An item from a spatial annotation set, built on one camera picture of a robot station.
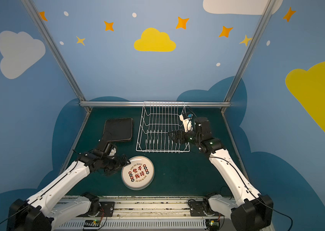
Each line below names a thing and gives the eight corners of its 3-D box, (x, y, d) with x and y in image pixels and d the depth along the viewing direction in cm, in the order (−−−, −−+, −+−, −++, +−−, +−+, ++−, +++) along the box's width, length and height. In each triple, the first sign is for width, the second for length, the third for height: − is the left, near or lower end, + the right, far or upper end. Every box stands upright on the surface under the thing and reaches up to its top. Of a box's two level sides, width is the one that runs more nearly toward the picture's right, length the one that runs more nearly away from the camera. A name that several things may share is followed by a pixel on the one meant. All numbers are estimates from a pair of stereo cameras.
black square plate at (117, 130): (101, 143, 103) (99, 139, 99) (108, 120, 117) (107, 116, 113) (132, 143, 103) (131, 139, 99) (136, 120, 117) (135, 116, 113)
